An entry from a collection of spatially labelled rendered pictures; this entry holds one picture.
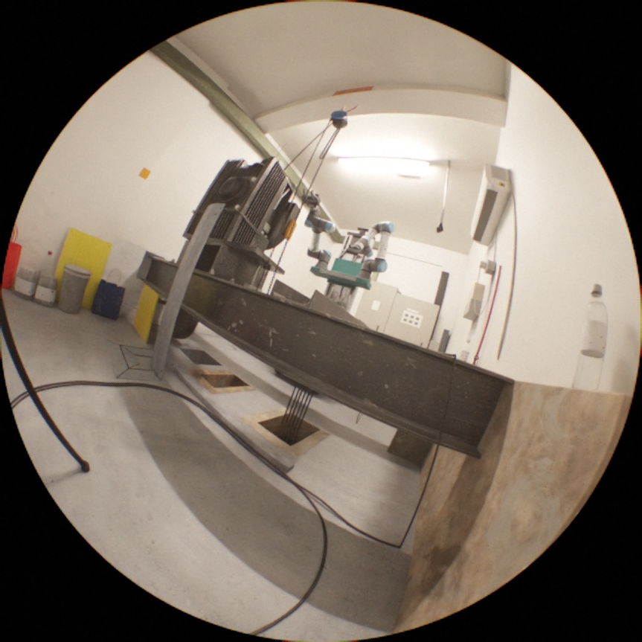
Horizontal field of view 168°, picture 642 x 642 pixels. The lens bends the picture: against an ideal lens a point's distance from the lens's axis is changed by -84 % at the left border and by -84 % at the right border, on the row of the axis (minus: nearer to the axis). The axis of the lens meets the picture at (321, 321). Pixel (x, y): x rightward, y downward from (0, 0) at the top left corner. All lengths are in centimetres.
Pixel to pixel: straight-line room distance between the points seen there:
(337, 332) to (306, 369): 18
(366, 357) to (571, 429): 62
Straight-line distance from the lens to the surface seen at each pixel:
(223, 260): 139
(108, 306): 228
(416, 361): 72
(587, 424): 43
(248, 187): 156
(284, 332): 88
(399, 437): 150
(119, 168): 247
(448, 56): 233
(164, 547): 67
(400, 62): 239
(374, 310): 395
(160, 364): 137
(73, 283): 208
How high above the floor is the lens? 61
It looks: 2 degrees up
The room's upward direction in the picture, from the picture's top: 21 degrees clockwise
